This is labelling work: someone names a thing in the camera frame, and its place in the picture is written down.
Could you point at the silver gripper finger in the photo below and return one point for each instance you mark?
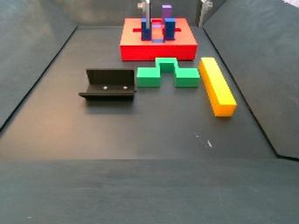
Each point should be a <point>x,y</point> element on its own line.
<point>206,6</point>
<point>145,6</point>

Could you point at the black angle bracket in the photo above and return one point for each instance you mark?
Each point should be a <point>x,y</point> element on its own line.
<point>110,83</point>

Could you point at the dark blue U block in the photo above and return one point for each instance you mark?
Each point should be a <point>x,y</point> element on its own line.
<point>170,29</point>

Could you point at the green stepped block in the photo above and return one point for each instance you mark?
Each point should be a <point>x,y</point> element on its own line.
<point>186,76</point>

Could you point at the purple U block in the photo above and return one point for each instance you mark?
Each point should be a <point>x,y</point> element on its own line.
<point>166,11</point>

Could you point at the red board base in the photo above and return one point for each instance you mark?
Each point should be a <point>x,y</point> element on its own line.
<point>136,49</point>

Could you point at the long yellow block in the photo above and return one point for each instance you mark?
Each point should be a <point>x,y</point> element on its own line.
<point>222,99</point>

